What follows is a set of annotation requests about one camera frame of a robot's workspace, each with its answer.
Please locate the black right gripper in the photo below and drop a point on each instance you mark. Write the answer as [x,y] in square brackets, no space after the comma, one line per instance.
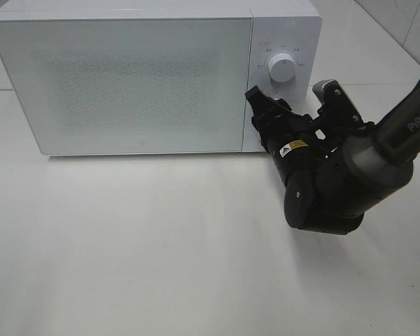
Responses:
[296,142]

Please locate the white microwave door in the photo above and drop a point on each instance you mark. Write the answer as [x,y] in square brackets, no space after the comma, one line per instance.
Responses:
[108,87]

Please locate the upper white power knob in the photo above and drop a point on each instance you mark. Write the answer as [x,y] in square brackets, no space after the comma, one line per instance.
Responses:
[282,66]

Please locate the white microwave oven body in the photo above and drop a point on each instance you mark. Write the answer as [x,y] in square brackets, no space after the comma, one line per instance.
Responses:
[275,26]

